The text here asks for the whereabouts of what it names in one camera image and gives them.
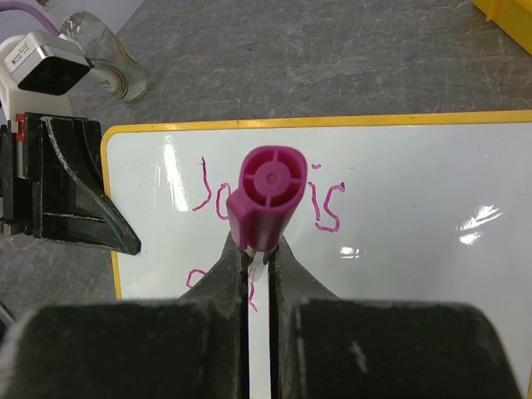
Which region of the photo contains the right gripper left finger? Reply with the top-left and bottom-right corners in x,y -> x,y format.
1,239 -> 249,398

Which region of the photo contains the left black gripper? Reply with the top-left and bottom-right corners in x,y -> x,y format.
1,112 -> 141,255

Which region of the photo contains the yellow plastic tray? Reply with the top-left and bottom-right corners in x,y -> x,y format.
473,0 -> 532,54

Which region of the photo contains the pink capped whiteboard marker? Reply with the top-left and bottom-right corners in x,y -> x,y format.
226,145 -> 308,283

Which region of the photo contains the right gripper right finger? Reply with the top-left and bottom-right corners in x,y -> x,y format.
268,240 -> 520,398

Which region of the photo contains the orange framed whiteboard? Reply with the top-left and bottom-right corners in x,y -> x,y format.
101,111 -> 531,392

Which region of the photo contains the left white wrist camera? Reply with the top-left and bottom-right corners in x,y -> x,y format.
1,31 -> 91,120

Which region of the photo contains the clear glass bottle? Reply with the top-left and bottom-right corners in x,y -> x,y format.
61,11 -> 148,102

